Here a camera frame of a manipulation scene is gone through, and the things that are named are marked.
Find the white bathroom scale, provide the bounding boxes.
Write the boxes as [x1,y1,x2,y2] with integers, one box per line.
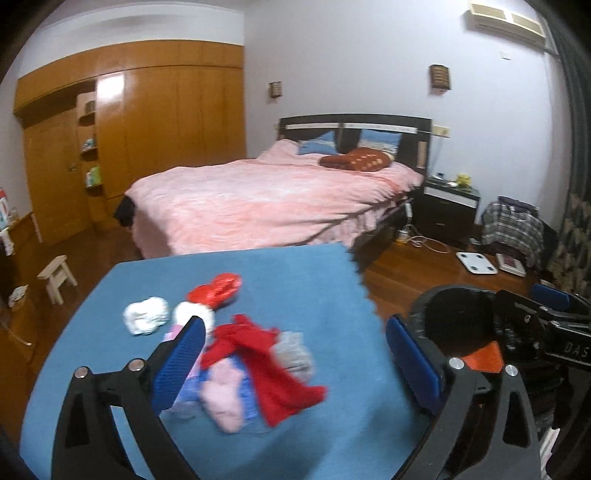
[456,251,498,275]

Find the pink cloth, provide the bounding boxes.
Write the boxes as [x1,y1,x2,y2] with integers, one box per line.
[163,322,246,434]

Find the left wall lamp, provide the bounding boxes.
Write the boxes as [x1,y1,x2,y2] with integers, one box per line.
[269,81,283,99]

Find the grey sock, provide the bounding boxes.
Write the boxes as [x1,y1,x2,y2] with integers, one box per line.
[270,331,315,383]

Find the white charger cable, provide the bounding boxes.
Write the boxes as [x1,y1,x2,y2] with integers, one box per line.
[396,202,452,255]

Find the white tissue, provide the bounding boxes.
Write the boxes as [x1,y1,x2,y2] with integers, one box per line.
[123,297,169,335]

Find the wooden side cabinet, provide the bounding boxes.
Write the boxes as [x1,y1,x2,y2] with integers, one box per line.
[1,213,43,366]

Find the right wall lamp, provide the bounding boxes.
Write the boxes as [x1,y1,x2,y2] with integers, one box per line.
[429,64,451,92]

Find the right blue pillow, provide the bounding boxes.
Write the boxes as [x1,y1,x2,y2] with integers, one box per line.
[358,129,403,156]

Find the wooden wardrobe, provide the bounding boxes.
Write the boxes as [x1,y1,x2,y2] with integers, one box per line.
[13,40,245,244]

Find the red white book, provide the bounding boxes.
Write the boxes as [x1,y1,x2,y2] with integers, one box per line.
[496,253,526,278]

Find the orange trash in bin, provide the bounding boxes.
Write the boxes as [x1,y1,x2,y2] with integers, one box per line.
[462,341,505,373]

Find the dark patterned curtain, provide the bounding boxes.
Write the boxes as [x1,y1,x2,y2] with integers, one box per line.
[538,1,590,299]

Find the white air conditioner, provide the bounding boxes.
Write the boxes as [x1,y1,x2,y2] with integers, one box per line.
[470,4,546,48]

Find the brown dotted pillow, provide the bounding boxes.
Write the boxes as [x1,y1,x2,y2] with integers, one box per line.
[318,147,394,172]

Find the red cloth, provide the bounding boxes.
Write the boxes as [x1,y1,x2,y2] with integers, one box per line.
[200,314,328,427]

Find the black bed headboard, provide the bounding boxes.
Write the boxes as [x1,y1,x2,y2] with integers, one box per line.
[276,113,433,175]

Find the small white wooden stool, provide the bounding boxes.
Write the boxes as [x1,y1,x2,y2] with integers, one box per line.
[37,255,78,305]

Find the wall lamp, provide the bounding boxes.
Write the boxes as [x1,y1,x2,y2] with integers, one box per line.
[429,64,451,92]
[269,81,283,99]

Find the blue pillow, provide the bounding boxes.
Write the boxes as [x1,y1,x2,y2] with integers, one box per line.
[358,129,403,156]
[297,131,338,156]

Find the bed with pink blanket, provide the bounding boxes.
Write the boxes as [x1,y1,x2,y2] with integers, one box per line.
[125,140,424,258]

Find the yellow plush toy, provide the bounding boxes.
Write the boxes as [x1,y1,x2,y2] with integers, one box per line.
[456,173,472,188]

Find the black trash bin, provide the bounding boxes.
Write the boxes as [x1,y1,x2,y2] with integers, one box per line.
[407,285,502,360]

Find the black bedside table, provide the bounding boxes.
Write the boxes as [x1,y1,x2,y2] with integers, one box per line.
[413,178,481,248]

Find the plaid bag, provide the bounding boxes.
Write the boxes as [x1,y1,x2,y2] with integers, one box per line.
[480,201,544,268]

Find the black garment on bed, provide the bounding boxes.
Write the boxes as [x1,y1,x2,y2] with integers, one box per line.
[113,195,135,229]

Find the left blue pillow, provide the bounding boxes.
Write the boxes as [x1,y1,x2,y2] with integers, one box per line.
[297,131,338,156]

